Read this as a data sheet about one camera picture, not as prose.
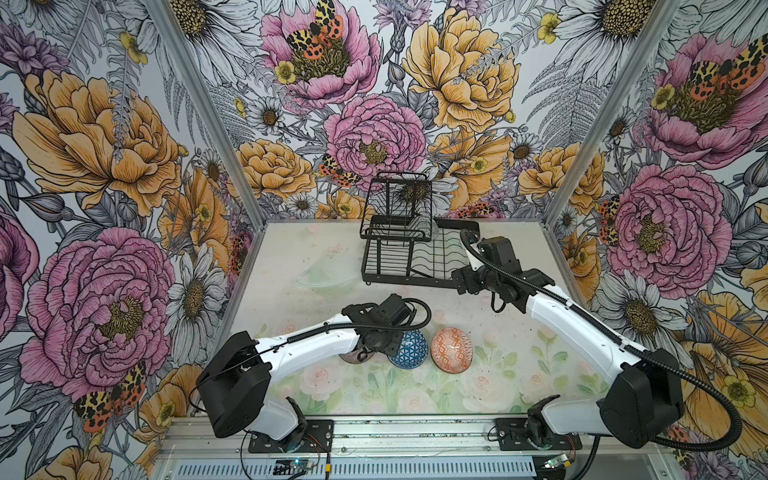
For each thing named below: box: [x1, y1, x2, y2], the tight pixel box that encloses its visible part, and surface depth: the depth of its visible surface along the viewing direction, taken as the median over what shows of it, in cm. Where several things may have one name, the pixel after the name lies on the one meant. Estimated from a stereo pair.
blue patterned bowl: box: [387, 330, 429, 370], surface depth 87 cm
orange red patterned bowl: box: [430, 327, 473, 374], surface depth 86 cm
